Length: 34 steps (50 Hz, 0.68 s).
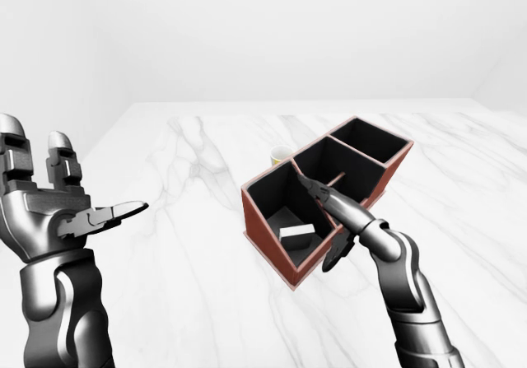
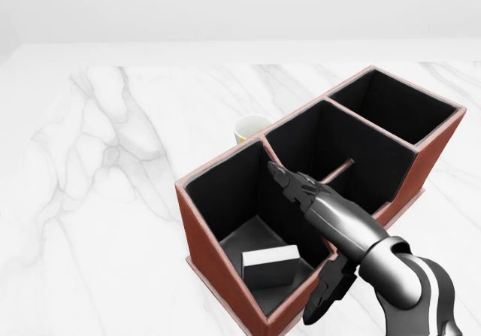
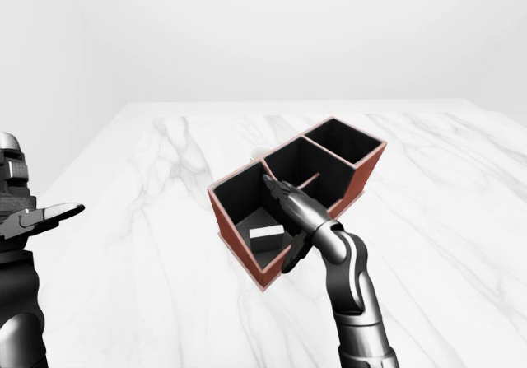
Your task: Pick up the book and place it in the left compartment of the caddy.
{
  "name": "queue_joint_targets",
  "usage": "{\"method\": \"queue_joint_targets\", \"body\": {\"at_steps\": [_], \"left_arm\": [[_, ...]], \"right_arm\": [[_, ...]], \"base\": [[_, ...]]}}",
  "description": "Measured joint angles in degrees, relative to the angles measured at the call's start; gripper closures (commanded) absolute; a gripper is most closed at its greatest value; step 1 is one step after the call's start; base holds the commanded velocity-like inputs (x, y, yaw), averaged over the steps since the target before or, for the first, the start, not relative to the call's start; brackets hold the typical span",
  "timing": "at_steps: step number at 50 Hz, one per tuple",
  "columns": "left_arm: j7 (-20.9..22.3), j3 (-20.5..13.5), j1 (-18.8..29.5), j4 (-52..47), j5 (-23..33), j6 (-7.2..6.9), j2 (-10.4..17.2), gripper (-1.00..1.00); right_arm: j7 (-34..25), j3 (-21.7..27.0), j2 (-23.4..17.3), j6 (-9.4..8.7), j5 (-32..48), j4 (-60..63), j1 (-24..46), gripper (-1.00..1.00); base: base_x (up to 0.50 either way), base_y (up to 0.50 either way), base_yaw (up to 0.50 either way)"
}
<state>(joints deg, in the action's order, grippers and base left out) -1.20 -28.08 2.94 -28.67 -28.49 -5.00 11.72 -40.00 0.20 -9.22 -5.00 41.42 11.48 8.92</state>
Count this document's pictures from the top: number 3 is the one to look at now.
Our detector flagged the red-brown desk caddy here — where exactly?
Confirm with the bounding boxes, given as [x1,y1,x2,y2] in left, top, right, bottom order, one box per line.
[207,115,388,293]

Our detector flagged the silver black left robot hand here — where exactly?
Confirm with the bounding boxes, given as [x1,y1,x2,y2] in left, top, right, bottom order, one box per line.
[0,131,86,254]

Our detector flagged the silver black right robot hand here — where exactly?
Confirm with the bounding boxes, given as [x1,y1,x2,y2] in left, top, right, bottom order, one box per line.
[263,174,343,275]

